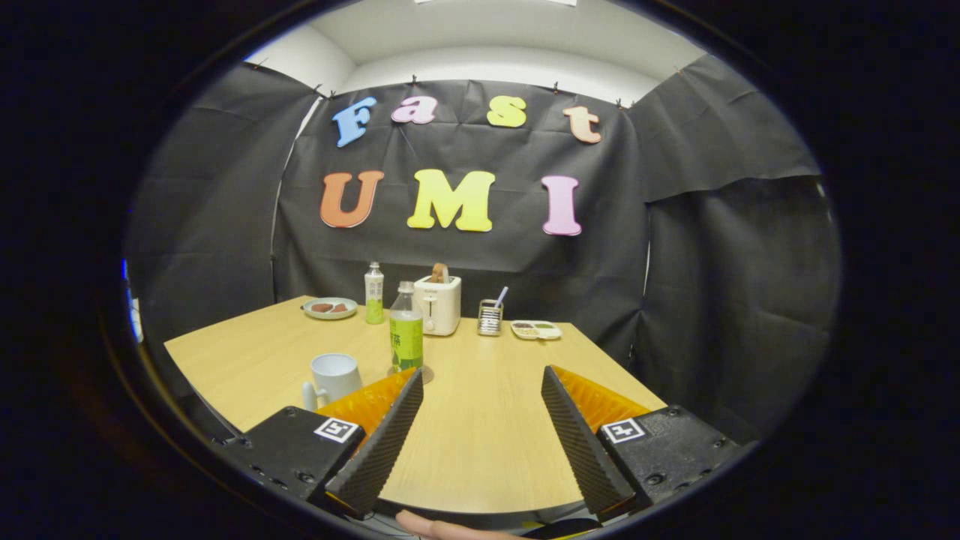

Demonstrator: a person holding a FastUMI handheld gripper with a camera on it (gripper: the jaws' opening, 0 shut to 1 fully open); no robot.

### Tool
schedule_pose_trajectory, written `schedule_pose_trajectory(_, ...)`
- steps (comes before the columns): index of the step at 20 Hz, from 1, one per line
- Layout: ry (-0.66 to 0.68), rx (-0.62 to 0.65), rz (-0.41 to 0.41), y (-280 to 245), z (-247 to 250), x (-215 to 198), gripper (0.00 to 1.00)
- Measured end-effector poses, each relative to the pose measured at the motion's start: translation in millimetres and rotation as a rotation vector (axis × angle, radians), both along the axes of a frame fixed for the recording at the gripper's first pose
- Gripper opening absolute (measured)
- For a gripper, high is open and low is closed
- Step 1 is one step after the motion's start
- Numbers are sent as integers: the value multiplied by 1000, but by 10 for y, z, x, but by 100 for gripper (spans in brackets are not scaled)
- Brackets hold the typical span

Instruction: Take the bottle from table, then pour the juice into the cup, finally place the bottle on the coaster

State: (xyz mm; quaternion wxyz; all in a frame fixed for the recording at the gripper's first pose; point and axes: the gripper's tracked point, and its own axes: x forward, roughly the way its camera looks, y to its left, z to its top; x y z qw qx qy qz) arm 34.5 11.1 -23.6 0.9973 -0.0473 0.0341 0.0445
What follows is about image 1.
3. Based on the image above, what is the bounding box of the ceiling light panel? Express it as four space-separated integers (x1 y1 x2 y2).
412 0 578 7

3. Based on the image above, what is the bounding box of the slim white label bottle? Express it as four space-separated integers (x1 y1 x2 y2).
364 262 386 325

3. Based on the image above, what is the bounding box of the white divided dish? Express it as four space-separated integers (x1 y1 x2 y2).
511 320 563 341

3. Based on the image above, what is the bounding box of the white toaster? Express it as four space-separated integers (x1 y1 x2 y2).
413 275 462 337

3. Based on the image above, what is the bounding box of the wooden table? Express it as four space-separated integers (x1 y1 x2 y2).
163 295 667 515

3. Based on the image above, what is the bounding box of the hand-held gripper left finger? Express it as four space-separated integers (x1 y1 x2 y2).
214 367 425 520

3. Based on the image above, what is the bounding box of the pale green round plate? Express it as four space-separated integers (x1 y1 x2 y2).
303 297 359 321

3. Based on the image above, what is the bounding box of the round brown coaster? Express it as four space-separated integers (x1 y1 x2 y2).
387 364 435 386

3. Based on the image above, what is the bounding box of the white cup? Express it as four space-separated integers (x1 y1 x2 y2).
301 353 364 412

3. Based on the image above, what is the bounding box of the green label juice bottle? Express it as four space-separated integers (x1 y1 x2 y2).
389 281 425 374

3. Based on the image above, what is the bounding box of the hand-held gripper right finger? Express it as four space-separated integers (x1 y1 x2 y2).
541 365 743 522

